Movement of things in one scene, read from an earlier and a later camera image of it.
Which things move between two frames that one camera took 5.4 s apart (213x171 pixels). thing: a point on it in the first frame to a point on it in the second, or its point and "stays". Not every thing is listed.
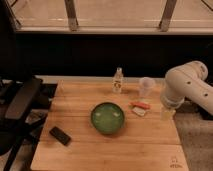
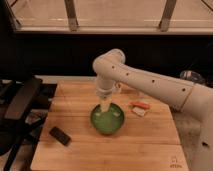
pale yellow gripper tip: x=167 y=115 to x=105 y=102
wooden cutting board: x=90 y=127 stays
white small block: x=139 y=111 stays
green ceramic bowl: x=107 y=118 stays
